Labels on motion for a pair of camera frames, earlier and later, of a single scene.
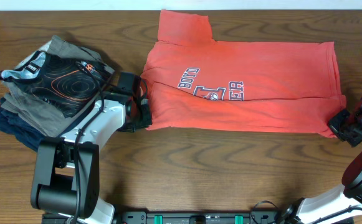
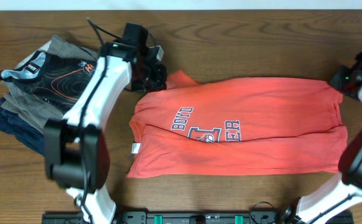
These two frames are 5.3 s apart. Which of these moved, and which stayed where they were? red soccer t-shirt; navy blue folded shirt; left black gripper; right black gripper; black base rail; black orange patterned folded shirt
Moved: left black gripper; right black gripper; red soccer t-shirt
Stayed: black orange patterned folded shirt; black base rail; navy blue folded shirt
